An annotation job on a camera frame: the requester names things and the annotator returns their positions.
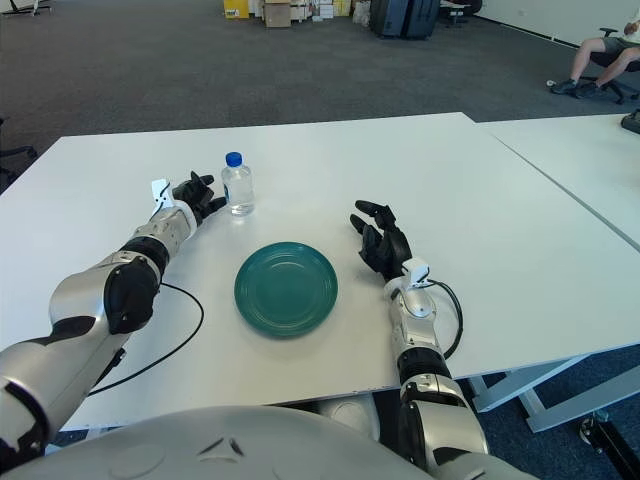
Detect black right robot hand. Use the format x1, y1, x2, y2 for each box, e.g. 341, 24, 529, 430
349, 199, 414, 281

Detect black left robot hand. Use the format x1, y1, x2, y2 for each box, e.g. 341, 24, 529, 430
170, 170, 227, 226

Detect clear bottle with blue cap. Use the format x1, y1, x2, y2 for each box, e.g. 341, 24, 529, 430
220, 151, 257, 218

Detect green round plate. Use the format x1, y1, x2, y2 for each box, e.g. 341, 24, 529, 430
233, 241, 339, 340

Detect brown cardboard box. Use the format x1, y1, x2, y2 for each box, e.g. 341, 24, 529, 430
263, 0, 293, 29

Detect stack of white boxes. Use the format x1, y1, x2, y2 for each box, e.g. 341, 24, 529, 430
290, 0, 354, 23

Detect black and white floor stand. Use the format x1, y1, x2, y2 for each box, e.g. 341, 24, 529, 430
0, 0, 51, 17

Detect grey robot torso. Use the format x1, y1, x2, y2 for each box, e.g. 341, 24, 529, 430
0, 404, 436, 480

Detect seated person in shorts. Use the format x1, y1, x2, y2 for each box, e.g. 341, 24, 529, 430
551, 0, 640, 99

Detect black office chair under person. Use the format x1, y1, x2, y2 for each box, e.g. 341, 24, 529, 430
577, 27, 640, 105

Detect black stand with caster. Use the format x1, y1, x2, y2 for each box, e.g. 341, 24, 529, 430
579, 409, 640, 480

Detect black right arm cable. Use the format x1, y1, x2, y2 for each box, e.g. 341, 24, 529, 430
424, 278, 463, 361

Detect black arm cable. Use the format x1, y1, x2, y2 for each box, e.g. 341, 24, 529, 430
87, 282, 205, 397
424, 278, 463, 361

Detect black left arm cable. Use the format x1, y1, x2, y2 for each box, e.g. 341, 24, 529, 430
87, 282, 205, 397

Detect white table leg frame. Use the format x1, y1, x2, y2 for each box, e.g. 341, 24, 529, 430
467, 344, 640, 434

